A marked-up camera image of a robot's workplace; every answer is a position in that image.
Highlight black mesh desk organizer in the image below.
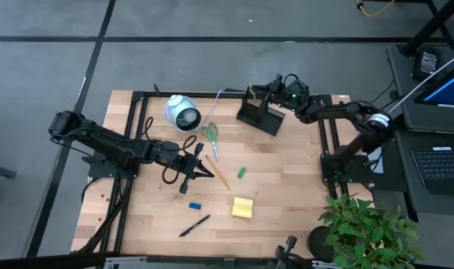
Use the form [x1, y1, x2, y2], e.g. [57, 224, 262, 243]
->
[236, 97, 286, 137]

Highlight black plant pot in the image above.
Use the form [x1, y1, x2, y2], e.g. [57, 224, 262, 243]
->
[307, 225, 337, 263]

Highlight black stand legs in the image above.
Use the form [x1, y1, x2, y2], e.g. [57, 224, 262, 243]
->
[398, 0, 454, 58]

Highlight monitor with blue screen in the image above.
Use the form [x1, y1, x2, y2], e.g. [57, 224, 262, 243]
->
[413, 59, 454, 110]

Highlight silver aluminium bracket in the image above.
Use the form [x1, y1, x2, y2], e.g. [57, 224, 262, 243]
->
[102, 256, 149, 269]
[311, 260, 342, 269]

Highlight black pen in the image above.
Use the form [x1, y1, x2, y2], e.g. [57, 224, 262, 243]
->
[178, 214, 212, 238]

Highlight green-handled scissors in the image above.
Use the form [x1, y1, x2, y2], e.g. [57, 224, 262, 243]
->
[200, 122, 220, 164]

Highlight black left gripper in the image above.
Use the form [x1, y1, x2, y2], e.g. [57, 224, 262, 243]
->
[172, 141, 215, 195]

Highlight black metal table frame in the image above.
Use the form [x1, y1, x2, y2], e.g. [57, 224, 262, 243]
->
[73, 84, 347, 267]

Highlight white desk fan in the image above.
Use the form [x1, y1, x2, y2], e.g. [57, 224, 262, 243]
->
[163, 94, 203, 134]

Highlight black handheld device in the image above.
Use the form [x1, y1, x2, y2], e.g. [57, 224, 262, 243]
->
[274, 235, 310, 269]

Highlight grey furniture foot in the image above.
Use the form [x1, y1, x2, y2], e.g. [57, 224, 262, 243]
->
[0, 162, 17, 181]

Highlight white rod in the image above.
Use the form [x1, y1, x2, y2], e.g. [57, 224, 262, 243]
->
[387, 49, 454, 115]

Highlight black crossbar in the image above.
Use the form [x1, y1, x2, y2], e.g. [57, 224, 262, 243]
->
[0, 252, 119, 269]

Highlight yellow cable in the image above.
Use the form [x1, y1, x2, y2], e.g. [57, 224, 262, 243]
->
[355, 0, 396, 18]

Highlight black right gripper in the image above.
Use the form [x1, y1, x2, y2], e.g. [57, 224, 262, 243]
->
[248, 73, 312, 117]

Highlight black power adapter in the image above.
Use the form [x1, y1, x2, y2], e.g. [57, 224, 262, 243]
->
[412, 46, 444, 82]

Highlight black laptop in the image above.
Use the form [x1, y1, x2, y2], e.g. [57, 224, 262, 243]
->
[395, 129, 454, 216]

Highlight white fan cable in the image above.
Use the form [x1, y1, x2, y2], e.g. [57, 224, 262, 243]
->
[196, 88, 224, 130]

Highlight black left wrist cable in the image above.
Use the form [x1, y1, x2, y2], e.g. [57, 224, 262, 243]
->
[161, 134, 198, 186]

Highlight white label card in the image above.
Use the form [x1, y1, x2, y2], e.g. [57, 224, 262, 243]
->
[370, 149, 384, 175]

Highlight black side desk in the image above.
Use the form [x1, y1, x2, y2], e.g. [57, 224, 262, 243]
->
[385, 44, 454, 135]

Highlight green leafy plant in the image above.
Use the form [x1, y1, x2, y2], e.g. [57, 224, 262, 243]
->
[318, 193, 429, 269]

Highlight yellow sticky note pad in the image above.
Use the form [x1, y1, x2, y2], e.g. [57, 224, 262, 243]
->
[231, 196, 254, 220]

